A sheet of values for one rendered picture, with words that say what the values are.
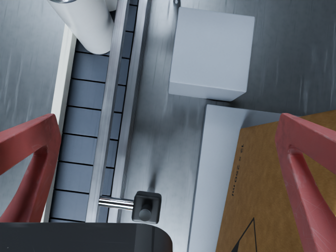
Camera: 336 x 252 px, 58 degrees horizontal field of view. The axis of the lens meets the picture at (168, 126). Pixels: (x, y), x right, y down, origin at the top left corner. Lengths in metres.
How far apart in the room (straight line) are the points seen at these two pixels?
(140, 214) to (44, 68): 0.30
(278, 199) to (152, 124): 0.25
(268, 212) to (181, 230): 0.21
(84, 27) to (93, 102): 0.12
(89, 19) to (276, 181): 0.24
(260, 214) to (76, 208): 0.24
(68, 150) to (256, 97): 0.29
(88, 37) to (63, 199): 0.22
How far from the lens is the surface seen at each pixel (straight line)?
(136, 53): 0.44
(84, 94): 0.44
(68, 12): 0.32
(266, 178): 0.32
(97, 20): 0.35
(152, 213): 0.34
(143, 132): 0.47
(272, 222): 0.29
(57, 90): 0.41
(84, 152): 0.43
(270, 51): 0.52
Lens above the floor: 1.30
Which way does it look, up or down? 86 degrees down
